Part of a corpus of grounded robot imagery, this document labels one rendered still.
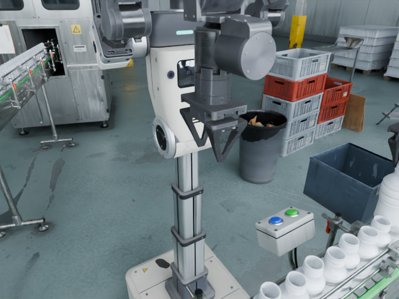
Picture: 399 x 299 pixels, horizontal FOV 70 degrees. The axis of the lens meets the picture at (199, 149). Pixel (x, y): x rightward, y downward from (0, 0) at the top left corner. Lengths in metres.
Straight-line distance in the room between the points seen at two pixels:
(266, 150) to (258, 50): 2.34
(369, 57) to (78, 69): 6.35
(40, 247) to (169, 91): 1.87
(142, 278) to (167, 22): 1.33
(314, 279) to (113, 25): 0.69
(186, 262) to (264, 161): 1.58
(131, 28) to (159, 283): 1.34
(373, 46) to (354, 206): 6.69
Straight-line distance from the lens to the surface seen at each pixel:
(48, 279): 2.29
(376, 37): 7.93
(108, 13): 0.74
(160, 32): 0.94
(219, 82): 0.43
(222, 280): 1.73
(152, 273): 1.78
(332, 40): 13.26
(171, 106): 0.93
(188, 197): 1.17
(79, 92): 4.10
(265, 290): 0.62
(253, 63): 0.37
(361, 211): 1.43
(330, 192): 1.49
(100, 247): 2.35
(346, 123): 4.53
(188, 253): 1.37
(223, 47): 0.38
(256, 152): 2.69
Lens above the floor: 1.63
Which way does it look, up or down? 28 degrees down
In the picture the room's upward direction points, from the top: straight up
